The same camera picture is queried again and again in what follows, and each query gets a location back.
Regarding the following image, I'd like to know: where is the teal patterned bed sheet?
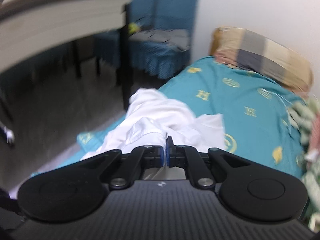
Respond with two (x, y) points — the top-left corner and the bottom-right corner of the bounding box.
(40, 56), (303, 178)

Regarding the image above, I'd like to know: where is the plaid beige grey pillow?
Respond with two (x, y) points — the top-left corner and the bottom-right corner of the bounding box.
(209, 27), (313, 94)

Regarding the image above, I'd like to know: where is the white shirt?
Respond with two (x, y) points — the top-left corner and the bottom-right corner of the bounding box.
(83, 88), (225, 159)

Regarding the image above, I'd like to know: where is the green fleece blanket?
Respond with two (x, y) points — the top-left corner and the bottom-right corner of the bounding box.
(288, 97), (319, 233)

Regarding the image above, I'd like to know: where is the grey cloth on chair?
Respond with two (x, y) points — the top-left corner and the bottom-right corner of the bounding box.
(129, 29), (191, 51)

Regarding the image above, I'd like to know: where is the blue covered chair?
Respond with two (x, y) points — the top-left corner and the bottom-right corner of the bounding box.
(130, 0), (197, 80)
(93, 0), (155, 67)

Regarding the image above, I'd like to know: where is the dark table with white edge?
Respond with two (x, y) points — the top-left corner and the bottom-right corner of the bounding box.
(1, 0), (133, 108)

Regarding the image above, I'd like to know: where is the white charging cable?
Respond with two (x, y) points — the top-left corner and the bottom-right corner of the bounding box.
(274, 89), (296, 131)

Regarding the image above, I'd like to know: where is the yellow green toy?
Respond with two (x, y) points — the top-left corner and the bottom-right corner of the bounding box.
(128, 22), (141, 35)

